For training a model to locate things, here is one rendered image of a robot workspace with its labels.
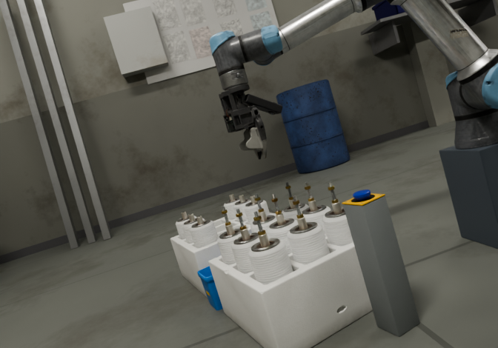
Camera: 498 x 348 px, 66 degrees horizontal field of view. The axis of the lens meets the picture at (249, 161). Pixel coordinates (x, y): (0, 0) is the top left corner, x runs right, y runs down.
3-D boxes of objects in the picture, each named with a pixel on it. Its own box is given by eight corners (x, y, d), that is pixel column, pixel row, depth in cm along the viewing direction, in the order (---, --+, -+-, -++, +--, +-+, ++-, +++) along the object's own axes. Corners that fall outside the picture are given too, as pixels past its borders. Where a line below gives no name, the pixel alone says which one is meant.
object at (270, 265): (261, 315, 100) (241, 249, 98) (290, 298, 104) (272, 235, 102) (279, 327, 91) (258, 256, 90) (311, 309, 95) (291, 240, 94)
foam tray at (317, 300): (319, 264, 139) (306, 218, 138) (402, 292, 103) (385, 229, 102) (224, 313, 123) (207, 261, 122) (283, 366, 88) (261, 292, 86)
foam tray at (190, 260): (256, 243, 189) (245, 208, 188) (296, 257, 154) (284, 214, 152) (181, 275, 173) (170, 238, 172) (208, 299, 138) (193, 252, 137)
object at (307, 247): (302, 303, 99) (282, 238, 98) (307, 286, 108) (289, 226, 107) (339, 298, 96) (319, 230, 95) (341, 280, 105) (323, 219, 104)
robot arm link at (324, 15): (381, -37, 119) (244, 45, 124) (391, -53, 108) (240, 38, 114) (399, -4, 119) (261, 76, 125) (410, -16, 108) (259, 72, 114)
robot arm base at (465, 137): (485, 135, 125) (478, 106, 124) (525, 134, 110) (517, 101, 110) (445, 149, 123) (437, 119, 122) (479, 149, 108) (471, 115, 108)
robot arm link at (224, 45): (234, 26, 102) (204, 35, 103) (246, 66, 103) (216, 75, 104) (237, 32, 110) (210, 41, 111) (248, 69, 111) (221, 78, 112)
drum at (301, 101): (335, 158, 410) (314, 84, 404) (362, 158, 358) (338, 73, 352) (290, 173, 398) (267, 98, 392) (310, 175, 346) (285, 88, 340)
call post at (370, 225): (398, 313, 95) (364, 194, 92) (421, 323, 88) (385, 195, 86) (376, 326, 92) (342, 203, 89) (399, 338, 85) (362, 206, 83)
